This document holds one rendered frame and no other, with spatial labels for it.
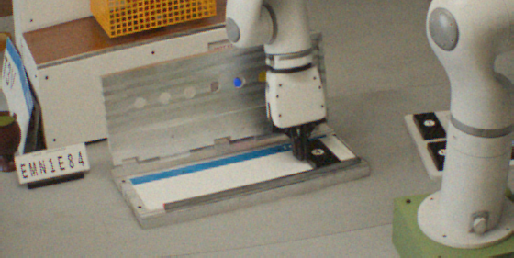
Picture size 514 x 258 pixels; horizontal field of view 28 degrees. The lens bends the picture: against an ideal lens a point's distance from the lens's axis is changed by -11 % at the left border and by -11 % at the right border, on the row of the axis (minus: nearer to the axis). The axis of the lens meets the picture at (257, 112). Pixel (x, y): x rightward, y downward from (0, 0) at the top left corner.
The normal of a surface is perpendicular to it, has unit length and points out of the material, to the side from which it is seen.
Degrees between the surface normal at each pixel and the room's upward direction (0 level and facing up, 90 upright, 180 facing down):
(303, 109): 76
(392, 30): 0
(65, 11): 90
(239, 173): 0
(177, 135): 83
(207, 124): 83
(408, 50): 0
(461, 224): 89
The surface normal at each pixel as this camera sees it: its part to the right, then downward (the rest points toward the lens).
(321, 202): -0.05, -0.90
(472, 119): -0.57, 0.37
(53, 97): 0.37, 0.38
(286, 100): 0.29, 0.19
